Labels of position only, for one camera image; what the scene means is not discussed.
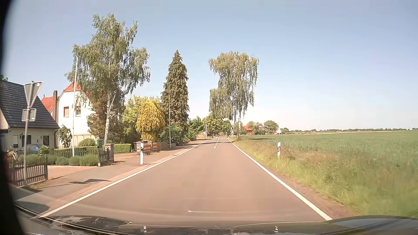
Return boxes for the drooping birch tree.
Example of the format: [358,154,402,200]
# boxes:
[208,50,259,140]

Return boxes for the white house with red roof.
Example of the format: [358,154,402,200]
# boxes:
[41,81,98,148]

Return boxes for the brick garden wall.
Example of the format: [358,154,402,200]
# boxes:
[134,140,169,153]

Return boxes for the yellow-green conifer bush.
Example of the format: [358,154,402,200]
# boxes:
[135,99,166,142]

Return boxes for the grass verge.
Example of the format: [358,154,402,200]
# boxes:
[229,137,418,217]

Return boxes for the lamp post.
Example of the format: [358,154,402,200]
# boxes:
[167,92,174,148]

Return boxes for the grey asphalt road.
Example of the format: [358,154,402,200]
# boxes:
[41,137,327,226]

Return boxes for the white flagpole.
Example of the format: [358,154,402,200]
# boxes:
[71,56,79,157]

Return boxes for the road markings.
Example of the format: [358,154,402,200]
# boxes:
[39,137,333,221]

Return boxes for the dark wooden picket fence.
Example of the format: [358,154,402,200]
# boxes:
[8,162,48,187]
[49,147,111,165]

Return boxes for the grey paved pavement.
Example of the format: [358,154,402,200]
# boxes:
[11,140,208,214]

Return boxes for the row of round bushes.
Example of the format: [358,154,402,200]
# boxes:
[24,153,99,167]

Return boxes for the dark-roofed bungalow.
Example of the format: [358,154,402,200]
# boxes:
[0,80,60,152]

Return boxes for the row of trees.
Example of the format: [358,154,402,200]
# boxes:
[186,114,233,139]

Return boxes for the car's own bonnet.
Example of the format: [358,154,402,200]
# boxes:
[15,205,418,235]

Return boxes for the tall dark conifer tree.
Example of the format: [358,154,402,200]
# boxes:
[160,50,190,131]

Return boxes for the road sign on grey post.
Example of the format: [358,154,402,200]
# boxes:
[21,81,44,186]

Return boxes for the tall birch tree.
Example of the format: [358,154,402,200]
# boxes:
[65,13,151,146]

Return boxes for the green crop field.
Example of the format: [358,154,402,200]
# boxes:
[243,131,418,177]

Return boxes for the distant tree line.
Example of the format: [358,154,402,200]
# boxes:
[289,127,418,133]

